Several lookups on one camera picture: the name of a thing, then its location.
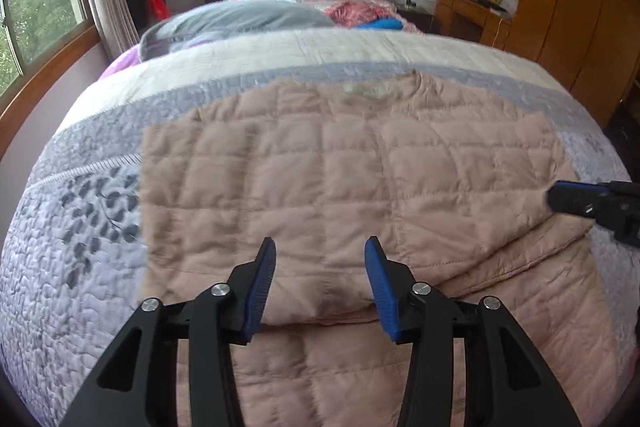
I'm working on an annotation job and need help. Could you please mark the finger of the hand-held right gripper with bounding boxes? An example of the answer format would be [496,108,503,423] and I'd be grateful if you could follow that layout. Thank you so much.
[546,187,598,219]
[556,180,610,198]

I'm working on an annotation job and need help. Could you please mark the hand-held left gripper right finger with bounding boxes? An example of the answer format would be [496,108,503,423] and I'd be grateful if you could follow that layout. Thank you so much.
[364,236,583,427]

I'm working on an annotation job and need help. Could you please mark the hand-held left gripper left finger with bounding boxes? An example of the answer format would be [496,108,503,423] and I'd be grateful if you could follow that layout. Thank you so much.
[59,237,277,427]

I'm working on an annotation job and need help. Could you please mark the pink quilted jacket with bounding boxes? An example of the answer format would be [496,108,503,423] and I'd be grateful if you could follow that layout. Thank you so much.
[139,72,621,427]

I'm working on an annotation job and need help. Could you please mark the large wooden wardrobe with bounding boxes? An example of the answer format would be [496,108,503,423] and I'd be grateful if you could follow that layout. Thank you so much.
[500,0,640,128]

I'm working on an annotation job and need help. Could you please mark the grey leaf-patterned bed quilt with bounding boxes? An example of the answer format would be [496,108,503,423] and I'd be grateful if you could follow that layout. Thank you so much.
[0,27,640,427]

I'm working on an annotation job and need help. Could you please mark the wooden desk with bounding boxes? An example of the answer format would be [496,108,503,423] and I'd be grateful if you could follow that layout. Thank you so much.
[434,0,513,51]

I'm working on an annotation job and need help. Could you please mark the dark nightstand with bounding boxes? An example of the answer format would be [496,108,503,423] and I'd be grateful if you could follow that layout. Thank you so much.
[395,4,442,36]

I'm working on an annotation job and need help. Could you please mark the blue cloth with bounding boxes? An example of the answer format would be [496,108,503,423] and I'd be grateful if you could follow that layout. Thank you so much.
[357,18,404,30]

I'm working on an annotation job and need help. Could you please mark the purple bed sheet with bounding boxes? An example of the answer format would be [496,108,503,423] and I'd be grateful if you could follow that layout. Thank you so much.
[97,44,144,81]

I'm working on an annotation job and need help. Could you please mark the grey pillow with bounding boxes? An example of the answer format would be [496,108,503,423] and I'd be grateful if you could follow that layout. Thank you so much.
[139,0,335,60]

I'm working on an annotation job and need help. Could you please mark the red pink crumpled cloth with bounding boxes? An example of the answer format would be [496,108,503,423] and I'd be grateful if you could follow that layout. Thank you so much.
[325,1,397,28]

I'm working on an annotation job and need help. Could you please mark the wide wooden-framed window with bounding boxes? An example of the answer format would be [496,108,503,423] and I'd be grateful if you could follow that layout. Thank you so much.
[0,0,99,95]

